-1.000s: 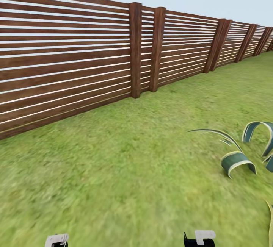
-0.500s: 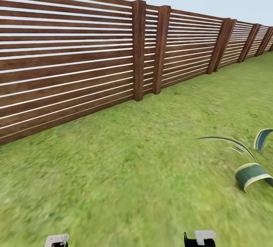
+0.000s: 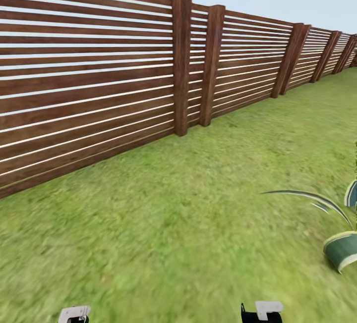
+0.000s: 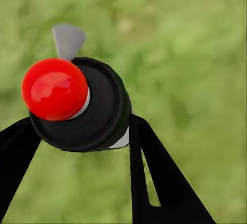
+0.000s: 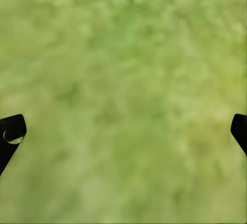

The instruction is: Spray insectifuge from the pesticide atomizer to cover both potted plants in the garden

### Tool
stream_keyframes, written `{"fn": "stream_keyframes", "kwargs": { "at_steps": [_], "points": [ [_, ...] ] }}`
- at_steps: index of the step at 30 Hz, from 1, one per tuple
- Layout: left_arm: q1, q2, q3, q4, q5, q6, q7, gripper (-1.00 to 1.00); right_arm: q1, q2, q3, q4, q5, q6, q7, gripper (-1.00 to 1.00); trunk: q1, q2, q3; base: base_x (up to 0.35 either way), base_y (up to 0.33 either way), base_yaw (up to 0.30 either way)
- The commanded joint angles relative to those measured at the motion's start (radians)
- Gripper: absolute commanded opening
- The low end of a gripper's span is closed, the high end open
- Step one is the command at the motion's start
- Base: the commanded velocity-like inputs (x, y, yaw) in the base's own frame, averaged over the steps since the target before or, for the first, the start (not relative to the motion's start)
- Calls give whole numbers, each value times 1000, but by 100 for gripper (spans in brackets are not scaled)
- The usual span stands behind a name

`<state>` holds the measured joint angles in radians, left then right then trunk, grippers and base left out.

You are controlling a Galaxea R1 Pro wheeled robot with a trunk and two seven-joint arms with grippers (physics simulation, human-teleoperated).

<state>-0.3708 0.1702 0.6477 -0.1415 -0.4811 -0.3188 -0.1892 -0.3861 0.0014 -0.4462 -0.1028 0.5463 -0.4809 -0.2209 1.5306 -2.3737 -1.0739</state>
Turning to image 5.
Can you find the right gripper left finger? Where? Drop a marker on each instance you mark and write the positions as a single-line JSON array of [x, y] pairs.
[[12, 131]]

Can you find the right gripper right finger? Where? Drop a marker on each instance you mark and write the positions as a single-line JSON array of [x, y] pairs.
[[239, 130]]

